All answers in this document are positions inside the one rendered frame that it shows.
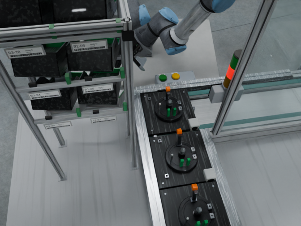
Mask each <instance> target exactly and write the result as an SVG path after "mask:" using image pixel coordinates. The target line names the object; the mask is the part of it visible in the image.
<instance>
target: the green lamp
mask: <svg viewBox="0 0 301 226"><path fill-rule="evenodd" d="M238 61H239V60H238V59H236V58H235V57H234V55H233V56H232V59H231V62H230V67H231V68H232V69H233V70H235V68H236V66H237V63H238Z"/></svg>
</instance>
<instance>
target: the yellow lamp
mask: <svg viewBox="0 0 301 226"><path fill-rule="evenodd" d="M230 81H231V80H230V79H229V78H228V77H227V76H225V79H224V82H223V85H224V87H226V88H228V86H229V84H230Z"/></svg>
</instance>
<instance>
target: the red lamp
mask: <svg viewBox="0 0 301 226"><path fill-rule="evenodd" d="M233 73H234V70H233V69H232V68H231V67H230V66H229V68H228V70H227V73H226V76H227V77H228V78H229V79H230V80H231V79H232V76H233Z"/></svg>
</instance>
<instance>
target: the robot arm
mask: <svg viewBox="0 0 301 226"><path fill-rule="evenodd" d="M235 1H236V0H199V1H198V2H197V3H196V4H195V5H194V7H193V8H192V9H191V10H190V11H189V12H188V13H187V15H186V16H185V17H184V18H183V19H182V20H181V22H180V23H179V24H178V22H179V19H178V17H177V15H176V14H175V13H174V12H173V11H172V10H171V9H170V8H167V7H164V8H162V9H161V10H159V11H158V12H157V13H156V14H155V15H154V16H152V17H150V15H149V13H148V11H147V9H146V6H145V5H144V4H143V5H140V4H139V2H138V0H127V3H128V8H129V13H130V17H131V21H132V30H134V31H135V34H136V37H137V38H138V40H139V41H140V42H141V43H142V44H143V45H144V46H146V47H151V46H152V45H153V44H154V43H155V42H156V40H157V39H158V38H159V37H160V39H161V41H162V44H163V46H164V48H165V51H166V53H167V54H168V55H175V54H178V53H180V52H182V51H184V50H186V49H187V46H186V43H187V42H188V40H189V36H190V35H191V34H192V33H193V32H194V31H195V30H196V29H197V28H198V27H199V26H200V25H201V24H202V23H203V22H204V21H205V20H206V19H207V18H208V17H209V16H210V15H211V14H212V13H221V12H223V11H225V10H226V9H228V8H230V7H231V6H232V5H233V3H234V2H235ZM177 24H178V25H177ZM132 44H133V62H134V64H135V65H136V66H137V67H138V68H139V69H140V70H142V71H145V69H144V68H143V66H144V64H145V62H146V61H147V58H146V57H143V58H140V57H139V56H136V57H134V56H135V55H136V54H137V53H138V52H141V51H142V50H143V48H142V47H141V45H140V43H138V42H137V40H136V39H135V38H134V41H132ZM140 47H141V50H139V49H140ZM120 66H121V60H116V63H115V68H120Z"/></svg>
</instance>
